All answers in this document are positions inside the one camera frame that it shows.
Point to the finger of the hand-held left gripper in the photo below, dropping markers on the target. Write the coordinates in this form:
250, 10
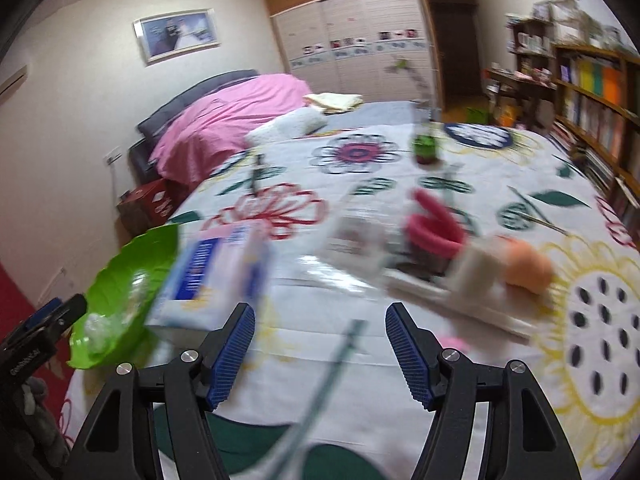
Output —
62, 312

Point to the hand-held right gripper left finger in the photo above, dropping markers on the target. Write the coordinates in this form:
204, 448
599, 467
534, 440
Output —
232, 355

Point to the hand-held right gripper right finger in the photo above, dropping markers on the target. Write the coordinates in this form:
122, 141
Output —
407, 355

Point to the clear bag of cotton balls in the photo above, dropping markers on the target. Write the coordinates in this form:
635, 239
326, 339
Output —
107, 317

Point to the green leaf-shaped plate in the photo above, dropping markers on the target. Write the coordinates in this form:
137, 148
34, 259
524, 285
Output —
122, 265

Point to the blue and pink tissue pack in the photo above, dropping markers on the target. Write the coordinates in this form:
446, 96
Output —
205, 280

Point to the white soft block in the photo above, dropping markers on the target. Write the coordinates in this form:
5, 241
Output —
475, 270

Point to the pink soft clip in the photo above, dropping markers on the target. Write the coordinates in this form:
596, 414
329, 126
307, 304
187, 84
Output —
430, 225

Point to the peach makeup sponge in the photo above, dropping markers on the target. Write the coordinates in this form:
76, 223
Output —
527, 266

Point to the white tube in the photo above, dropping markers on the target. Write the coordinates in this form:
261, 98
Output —
450, 305

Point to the floral tablecloth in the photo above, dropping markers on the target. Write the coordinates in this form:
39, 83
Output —
500, 340

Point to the clear bag of pink items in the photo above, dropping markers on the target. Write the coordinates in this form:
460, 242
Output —
350, 242

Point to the red cardboard box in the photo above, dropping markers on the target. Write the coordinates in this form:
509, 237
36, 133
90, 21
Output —
147, 205

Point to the dark grey bed headboard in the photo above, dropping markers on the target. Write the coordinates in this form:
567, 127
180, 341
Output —
150, 130

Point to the green potted plant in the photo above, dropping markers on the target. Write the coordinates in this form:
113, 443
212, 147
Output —
425, 147

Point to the white pillow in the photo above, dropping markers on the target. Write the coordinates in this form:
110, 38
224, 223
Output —
285, 127

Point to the pink blanket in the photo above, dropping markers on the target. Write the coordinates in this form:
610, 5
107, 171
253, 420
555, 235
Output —
230, 115

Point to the green bag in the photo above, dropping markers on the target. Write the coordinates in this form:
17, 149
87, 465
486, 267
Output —
477, 116

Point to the folded yellow blanket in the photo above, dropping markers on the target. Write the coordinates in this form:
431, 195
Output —
332, 101

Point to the wooden desk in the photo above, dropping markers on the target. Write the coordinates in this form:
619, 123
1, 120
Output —
520, 90

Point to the framed wedding photo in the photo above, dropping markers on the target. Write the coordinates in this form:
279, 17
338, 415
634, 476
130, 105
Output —
177, 35

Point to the dark wooden door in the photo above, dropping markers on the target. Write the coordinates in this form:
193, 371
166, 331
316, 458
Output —
457, 50

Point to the wooden bookshelf with books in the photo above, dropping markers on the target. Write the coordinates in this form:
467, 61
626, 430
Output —
600, 110

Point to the white sliding-door wardrobe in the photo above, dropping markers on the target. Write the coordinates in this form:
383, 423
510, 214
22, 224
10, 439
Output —
350, 35

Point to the small wooden shelf unit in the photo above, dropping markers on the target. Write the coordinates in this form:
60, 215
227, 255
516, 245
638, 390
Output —
545, 30

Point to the wall socket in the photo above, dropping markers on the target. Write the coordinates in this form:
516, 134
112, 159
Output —
112, 156

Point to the wall air conditioner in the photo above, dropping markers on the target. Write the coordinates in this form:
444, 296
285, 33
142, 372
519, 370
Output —
12, 82

